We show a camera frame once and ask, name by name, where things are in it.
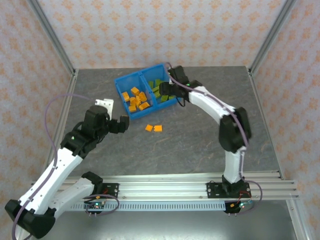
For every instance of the dark green lego brick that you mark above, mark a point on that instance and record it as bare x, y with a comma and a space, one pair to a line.
155, 89

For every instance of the curved orange lego brick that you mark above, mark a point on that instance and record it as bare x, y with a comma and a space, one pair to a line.
136, 101

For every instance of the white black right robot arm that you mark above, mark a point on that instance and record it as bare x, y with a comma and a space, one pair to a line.
212, 105

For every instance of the small orange lego brick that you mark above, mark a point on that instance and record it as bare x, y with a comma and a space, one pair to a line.
149, 128

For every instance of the blue two-compartment bin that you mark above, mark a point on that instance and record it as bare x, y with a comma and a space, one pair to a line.
120, 85

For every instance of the left controller circuit board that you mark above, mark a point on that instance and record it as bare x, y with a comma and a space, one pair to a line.
96, 205

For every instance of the controller circuit board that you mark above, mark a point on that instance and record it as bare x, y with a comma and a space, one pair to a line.
96, 205
240, 205

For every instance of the right controller circuit board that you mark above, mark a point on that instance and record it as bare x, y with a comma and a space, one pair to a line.
240, 205

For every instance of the aluminium table side rail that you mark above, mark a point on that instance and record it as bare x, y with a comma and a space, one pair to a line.
265, 120
63, 110

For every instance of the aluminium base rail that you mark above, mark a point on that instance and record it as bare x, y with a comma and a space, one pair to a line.
160, 186

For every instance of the aluminium frame post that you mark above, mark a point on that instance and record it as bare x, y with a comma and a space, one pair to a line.
53, 37
272, 35

